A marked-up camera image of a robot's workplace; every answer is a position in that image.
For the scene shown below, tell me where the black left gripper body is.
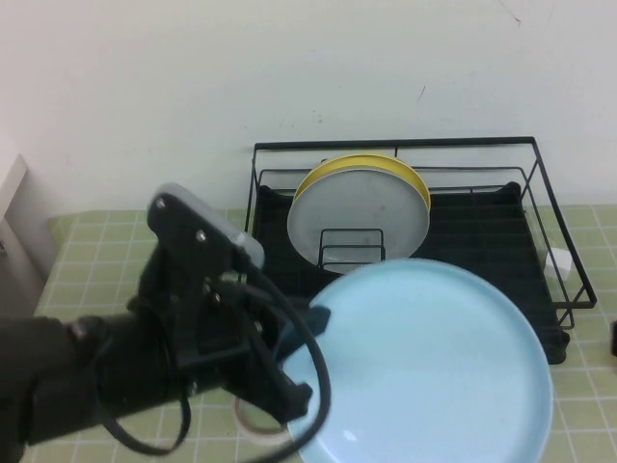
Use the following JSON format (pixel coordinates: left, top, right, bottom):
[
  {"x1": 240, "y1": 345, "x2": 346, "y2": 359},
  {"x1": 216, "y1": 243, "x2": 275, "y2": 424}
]
[{"x1": 166, "y1": 282, "x2": 288, "y2": 401}]

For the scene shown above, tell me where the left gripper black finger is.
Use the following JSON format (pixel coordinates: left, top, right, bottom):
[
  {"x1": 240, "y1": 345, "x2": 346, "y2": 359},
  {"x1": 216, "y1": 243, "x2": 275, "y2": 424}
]
[
  {"x1": 229, "y1": 327, "x2": 314, "y2": 422},
  {"x1": 275, "y1": 305, "x2": 333, "y2": 362}
]

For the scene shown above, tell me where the light blue plate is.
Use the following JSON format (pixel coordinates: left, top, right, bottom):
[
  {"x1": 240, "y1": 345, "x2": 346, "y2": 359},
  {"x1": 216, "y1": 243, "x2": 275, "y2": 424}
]
[{"x1": 281, "y1": 258, "x2": 554, "y2": 463}]

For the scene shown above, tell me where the grey white plate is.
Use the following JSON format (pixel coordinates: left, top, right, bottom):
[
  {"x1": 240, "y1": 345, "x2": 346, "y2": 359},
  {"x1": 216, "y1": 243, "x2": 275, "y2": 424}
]
[{"x1": 286, "y1": 168, "x2": 431, "y2": 276}]

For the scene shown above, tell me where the yellow plate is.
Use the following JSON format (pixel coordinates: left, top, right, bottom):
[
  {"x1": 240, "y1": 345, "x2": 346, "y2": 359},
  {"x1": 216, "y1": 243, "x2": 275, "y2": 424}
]
[{"x1": 293, "y1": 152, "x2": 432, "y2": 208}]

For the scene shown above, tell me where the white tape roll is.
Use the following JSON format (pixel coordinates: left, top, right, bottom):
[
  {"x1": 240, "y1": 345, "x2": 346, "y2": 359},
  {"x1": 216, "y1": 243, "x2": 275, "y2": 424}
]
[{"x1": 234, "y1": 397, "x2": 290, "y2": 443}]

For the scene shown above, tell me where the green checked tablecloth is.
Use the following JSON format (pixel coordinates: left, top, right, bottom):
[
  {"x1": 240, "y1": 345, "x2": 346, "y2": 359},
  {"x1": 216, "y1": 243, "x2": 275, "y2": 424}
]
[{"x1": 0, "y1": 204, "x2": 617, "y2": 463}]

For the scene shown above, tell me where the black plastic drip tray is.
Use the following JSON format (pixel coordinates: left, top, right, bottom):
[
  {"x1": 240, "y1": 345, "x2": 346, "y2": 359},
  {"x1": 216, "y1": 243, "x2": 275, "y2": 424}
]
[{"x1": 250, "y1": 181, "x2": 570, "y2": 366}]

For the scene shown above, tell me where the white furniture panel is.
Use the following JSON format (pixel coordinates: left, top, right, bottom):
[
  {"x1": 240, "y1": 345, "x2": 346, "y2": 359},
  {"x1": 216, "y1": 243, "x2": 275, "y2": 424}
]
[{"x1": 0, "y1": 153, "x2": 59, "y2": 319}]

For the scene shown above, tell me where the small white cube block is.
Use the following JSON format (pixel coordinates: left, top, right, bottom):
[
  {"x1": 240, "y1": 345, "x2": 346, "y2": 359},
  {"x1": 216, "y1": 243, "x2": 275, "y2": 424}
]
[{"x1": 544, "y1": 248, "x2": 574, "y2": 280}]

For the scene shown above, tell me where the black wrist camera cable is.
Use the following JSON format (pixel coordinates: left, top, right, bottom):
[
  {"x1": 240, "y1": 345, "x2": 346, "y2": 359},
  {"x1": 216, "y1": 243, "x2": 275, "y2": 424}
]
[{"x1": 98, "y1": 279, "x2": 334, "y2": 463}]

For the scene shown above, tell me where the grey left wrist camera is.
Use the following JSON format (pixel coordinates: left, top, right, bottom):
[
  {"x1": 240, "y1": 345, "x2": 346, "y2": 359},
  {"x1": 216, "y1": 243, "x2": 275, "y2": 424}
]
[{"x1": 146, "y1": 181, "x2": 266, "y2": 290}]

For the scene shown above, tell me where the black wire dish rack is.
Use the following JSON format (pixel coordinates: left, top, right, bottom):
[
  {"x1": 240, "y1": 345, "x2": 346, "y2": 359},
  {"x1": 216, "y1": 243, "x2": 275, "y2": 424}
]
[{"x1": 244, "y1": 136, "x2": 599, "y2": 339}]

